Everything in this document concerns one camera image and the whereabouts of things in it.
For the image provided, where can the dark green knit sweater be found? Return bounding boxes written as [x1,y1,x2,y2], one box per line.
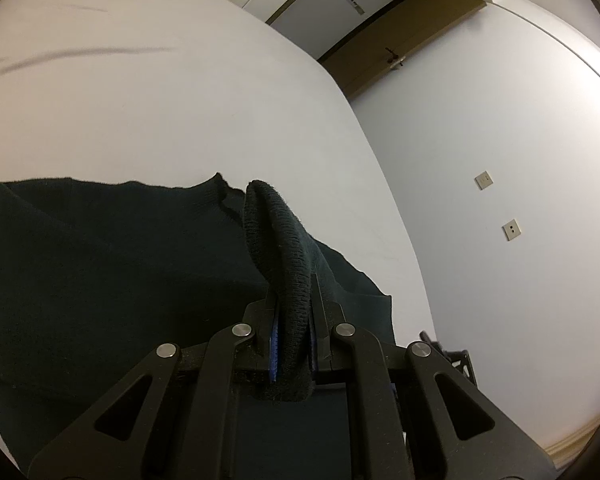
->
[0,172,396,480]

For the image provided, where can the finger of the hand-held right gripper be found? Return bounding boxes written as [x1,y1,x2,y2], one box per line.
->
[420,330,476,388]

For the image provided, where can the white bed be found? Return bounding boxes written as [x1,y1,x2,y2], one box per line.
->
[0,0,438,471]

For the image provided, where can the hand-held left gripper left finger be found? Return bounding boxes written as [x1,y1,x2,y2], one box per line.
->
[27,300,281,480]

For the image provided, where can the white door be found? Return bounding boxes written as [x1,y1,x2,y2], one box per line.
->
[267,0,416,61]

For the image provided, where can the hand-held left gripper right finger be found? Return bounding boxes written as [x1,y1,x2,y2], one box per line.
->
[309,278,561,480]

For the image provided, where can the wooden baseboard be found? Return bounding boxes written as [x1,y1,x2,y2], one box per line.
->
[545,410,600,466]

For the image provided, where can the brown wooden door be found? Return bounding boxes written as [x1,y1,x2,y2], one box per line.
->
[320,0,488,101]

